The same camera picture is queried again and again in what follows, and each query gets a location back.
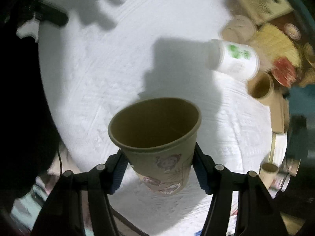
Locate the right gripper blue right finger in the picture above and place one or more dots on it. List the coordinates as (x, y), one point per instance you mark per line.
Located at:
(202, 165)

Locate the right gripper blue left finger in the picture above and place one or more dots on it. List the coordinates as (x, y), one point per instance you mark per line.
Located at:
(117, 167)

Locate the brown cartoon paper cup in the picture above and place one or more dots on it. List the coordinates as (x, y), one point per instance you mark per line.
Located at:
(158, 138)

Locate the upright brown paper cup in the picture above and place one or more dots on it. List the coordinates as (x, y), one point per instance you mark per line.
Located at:
(267, 173)

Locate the brown paper cup open mouth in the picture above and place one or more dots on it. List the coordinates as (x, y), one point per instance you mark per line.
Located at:
(261, 88)

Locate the white paper cup green logo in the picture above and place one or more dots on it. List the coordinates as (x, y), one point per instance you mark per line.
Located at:
(236, 60)

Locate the brown cartoon cup behind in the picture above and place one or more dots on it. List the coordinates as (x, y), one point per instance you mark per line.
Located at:
(239, 30)

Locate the white textured tablecloth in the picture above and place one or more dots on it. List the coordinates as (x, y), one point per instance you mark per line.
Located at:
(113, 53)

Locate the brown cracker box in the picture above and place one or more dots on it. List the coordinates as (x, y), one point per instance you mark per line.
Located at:
(284, 40)

